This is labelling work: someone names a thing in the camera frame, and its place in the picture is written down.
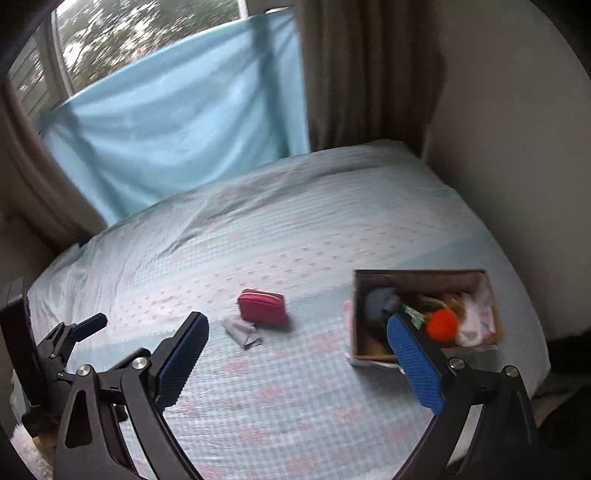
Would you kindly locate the white cloth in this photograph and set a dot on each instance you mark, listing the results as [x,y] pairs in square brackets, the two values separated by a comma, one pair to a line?
[471,323]

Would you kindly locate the grey sock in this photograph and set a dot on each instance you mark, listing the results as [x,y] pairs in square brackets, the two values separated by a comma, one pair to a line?
[381,302]

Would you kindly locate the brown curtain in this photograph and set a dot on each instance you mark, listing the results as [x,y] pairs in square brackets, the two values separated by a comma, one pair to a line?
[37,175]
[364,69]

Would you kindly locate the small pale grey cloth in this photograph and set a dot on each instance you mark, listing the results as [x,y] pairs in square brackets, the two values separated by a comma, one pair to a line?
[240,331]

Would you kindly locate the grey slatted shutter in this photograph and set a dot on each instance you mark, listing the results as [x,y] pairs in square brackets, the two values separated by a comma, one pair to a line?
[30,78]

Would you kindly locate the trees outside window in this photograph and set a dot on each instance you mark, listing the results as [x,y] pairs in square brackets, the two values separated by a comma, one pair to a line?
[138,27]

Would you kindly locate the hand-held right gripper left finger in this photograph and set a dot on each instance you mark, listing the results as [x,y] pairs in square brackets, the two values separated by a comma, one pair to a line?
[182,360]

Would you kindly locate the orange plush fruit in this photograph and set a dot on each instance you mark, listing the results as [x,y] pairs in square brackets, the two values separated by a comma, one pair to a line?
[442,324]

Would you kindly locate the cardboard box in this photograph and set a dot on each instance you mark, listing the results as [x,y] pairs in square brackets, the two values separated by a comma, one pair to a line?
[415,280]

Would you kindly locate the light blue hanging cloth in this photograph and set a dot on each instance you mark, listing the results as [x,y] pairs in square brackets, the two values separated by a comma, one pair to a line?
[161,115]

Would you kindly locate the pale fuzzy cloth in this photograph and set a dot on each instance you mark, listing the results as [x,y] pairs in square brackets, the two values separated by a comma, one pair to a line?
[32,454]

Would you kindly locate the green snack packet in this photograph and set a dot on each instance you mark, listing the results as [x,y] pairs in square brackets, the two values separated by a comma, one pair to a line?
[415,316]

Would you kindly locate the pink zip pouch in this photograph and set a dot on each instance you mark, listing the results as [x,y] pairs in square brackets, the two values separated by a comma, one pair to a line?
[261,307]

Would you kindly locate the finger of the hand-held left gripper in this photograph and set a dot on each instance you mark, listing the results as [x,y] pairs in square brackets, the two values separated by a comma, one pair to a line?
[90,325]
[57,348]

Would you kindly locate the bed with pale checked sheet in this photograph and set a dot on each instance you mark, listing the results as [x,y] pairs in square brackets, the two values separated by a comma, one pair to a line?
[277,221]

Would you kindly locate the brown plush toy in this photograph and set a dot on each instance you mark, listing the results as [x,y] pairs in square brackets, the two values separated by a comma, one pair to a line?
[455,302]

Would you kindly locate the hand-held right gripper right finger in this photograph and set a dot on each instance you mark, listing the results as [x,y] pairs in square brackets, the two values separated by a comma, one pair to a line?
[415,364]

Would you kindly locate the window with grey frame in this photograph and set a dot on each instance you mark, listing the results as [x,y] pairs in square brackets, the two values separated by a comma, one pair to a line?
[244,7]

